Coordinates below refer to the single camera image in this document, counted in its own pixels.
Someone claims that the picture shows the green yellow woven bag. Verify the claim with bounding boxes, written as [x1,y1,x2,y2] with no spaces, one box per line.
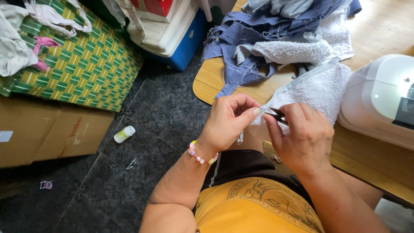
[0,0,143,112]

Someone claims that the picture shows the person's black shorts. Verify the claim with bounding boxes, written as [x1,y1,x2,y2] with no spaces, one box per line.
[201,150,316,211]

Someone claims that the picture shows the blue and white cooler box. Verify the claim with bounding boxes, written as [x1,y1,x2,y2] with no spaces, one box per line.
[127,6,207,72]

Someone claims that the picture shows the pink fabric scrap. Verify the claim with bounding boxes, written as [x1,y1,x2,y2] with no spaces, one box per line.
[32,36,62,72]

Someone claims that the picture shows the white sewing machine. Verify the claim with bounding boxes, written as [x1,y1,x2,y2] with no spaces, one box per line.
[337,54,414,151]

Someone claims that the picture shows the wooden table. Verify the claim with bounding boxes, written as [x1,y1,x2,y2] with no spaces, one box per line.
[193,0,414,205]

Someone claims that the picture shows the blue fabric pieces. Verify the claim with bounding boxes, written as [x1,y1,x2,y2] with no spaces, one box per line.
[201,0,363,99]

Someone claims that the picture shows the white terry towel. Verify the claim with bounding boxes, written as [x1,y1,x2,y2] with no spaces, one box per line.
[249,0,355,142]

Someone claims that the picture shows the colourful bead bracelet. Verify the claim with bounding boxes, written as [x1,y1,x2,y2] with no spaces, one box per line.
[188,140,219,165]

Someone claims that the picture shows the person's left hand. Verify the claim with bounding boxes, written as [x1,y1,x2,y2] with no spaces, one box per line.
[197,93,262,154]

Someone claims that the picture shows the person's right hand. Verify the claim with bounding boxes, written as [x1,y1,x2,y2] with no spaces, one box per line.
[263,103,335,177]

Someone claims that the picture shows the person's yellow printed shirt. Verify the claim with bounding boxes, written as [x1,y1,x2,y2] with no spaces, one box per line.
[195,177,325,233]

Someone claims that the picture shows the red and white carton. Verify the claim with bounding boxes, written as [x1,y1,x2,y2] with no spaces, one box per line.
[129,0,178,23]

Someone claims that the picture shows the brown cardboard box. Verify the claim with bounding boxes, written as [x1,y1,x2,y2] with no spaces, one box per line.
[0,96,115,169]

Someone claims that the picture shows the white cloth heap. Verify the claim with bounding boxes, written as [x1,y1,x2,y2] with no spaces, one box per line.
[0,0,92,77]

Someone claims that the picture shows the beige cloth strip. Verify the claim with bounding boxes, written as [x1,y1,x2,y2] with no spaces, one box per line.
[102,0,145,44]

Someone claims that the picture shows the grey fabric piece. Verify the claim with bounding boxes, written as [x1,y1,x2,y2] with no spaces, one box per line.
[242,0,337,19]

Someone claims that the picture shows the small white plastic bottle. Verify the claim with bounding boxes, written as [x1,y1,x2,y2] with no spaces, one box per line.
[113,125,136,144]

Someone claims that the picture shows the small black thread snips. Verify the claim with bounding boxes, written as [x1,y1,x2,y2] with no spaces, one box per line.
[265,107,289,126]

